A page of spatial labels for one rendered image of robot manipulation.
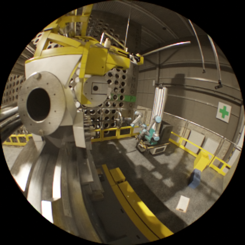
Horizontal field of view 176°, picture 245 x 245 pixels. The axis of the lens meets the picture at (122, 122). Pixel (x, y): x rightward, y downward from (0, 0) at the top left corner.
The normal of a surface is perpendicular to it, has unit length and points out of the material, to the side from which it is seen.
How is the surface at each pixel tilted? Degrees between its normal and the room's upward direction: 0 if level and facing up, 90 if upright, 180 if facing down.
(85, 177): 0
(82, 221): 0
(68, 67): 90
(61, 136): 90
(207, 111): 90
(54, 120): 90
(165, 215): 0
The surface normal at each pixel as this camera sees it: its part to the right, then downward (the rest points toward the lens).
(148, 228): 0.10, -0.94
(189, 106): -0.89, 0.07
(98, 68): 0.46, 0.33
